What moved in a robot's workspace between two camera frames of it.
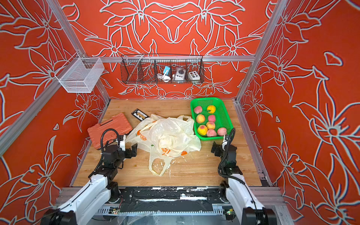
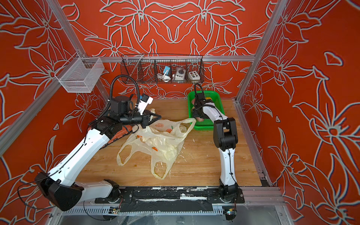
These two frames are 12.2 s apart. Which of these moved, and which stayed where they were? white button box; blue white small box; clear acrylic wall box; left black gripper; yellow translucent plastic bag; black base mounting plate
Moved: left black gripper; yellow translucent plastic bag
Stayed: white button box; blue white small box; clear acrylic wall box; black base mounting plate
